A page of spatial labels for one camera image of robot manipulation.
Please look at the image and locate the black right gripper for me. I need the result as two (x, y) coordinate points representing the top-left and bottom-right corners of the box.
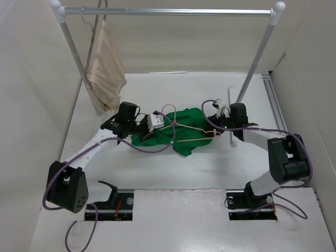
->
(201, 109), (236, 138)

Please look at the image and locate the pink wire hanger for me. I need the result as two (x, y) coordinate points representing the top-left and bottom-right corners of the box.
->
(159, 103), (221, 142)

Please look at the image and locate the green t shirt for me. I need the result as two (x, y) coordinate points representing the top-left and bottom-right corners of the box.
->
(131, 108), (213, 156)

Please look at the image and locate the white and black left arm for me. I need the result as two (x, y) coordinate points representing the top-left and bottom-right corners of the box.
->
(43, 102), (164, 213)

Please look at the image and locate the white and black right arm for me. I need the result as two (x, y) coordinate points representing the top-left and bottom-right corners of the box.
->
(206, 99), (312, 207)

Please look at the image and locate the beige garment on hanger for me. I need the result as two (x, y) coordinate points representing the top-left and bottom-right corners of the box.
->
(88, 20), (127, 112)

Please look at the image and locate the white and metal clothes rack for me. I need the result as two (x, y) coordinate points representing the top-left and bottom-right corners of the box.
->
(49, 1), (286, 102)

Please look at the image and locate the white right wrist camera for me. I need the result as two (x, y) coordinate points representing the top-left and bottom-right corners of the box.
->
(212, 99), (230, 119)

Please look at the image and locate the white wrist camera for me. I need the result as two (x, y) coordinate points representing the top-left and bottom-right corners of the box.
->
(146, 113), (164, 132)
(212, 99), (230, 119)

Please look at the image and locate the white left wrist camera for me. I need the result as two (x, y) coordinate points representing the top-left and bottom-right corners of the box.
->
(146, 113), (164, 132)

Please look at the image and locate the aluminium rail at right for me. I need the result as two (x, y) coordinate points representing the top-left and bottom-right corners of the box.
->
(261, 74), (287, 131)

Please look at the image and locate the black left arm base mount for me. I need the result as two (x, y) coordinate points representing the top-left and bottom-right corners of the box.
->
(84, 180), (134, 222)

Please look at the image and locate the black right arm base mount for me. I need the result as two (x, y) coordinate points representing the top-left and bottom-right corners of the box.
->
(224, 190), (277, 221)

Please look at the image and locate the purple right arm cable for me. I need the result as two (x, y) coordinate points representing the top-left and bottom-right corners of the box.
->
(201, 99), (313, 220)

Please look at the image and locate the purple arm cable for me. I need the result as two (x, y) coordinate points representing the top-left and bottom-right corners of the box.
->
(201, 99), (313, 220)
(42, 110), (177, 252)

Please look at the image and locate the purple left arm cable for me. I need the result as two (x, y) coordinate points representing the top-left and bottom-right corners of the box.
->
(42, 110), (177, 252)

